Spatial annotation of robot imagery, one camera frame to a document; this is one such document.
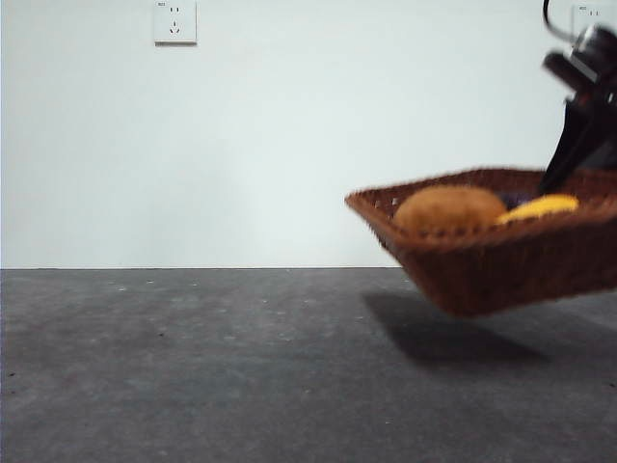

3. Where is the yellow toy mango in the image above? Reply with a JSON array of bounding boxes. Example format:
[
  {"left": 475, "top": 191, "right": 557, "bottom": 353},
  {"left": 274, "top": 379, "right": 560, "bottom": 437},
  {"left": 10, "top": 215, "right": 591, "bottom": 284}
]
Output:
[{"left": 496, "top": 193, "right": 580, "bottom": 225}]

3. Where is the purple toy eggplant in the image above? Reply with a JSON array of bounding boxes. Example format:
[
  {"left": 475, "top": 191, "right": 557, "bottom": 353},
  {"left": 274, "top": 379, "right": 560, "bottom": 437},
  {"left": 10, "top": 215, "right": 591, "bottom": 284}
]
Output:
[{"left": 498, "top": 189, "right": 537, "bottom": 206}]

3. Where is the brown toy potato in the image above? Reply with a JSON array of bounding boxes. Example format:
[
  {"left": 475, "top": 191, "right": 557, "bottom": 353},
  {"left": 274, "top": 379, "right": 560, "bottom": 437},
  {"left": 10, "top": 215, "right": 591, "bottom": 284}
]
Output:
[{"left": 392, "top": 185, "right": 508, "bottom": 233}]

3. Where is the brown woven wicker basket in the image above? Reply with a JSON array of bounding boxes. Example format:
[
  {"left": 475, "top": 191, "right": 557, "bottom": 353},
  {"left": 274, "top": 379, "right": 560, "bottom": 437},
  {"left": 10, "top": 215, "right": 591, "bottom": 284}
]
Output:
[{"left": 344, "top": 166, "right": 617, "bottom": 318}]

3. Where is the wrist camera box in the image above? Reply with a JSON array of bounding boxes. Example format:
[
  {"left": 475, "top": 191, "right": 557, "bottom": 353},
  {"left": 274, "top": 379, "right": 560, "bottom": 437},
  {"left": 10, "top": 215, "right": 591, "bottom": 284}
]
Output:
[{"left": 542, "top": 24, "right": 617, "bottom": 93}]

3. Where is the black camera cable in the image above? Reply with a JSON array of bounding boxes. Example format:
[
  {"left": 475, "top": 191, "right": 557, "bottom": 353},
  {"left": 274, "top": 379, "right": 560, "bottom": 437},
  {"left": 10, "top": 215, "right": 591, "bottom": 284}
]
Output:
[{"left": 542, "top": 0, "right": 579, "bottom": 43}]

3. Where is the white wall socket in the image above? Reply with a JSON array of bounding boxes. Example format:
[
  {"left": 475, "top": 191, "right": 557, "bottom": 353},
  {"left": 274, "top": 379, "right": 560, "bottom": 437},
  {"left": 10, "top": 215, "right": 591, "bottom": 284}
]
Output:
[
  {"left": 153, "top": 0, "right": 198, "bottom": 47},
  {"left": 571, "top": 4, "right": 606, "bottom": 31}
]

